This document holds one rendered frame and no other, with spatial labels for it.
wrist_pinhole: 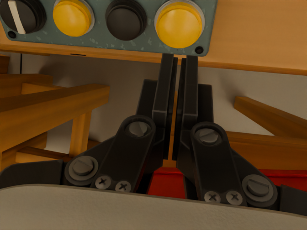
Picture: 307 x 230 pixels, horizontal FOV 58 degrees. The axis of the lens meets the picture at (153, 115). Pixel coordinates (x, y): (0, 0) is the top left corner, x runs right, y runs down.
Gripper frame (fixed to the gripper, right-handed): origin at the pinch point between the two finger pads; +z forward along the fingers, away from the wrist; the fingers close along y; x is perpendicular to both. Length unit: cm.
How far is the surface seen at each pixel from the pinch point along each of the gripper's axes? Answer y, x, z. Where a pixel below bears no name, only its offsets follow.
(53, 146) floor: -50, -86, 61
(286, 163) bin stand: 13.4, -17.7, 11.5
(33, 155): -46, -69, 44
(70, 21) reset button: -7.1, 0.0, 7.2
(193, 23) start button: 0.6, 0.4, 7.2
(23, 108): -26.4, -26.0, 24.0
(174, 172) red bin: 0.7, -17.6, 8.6
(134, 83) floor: -17, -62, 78
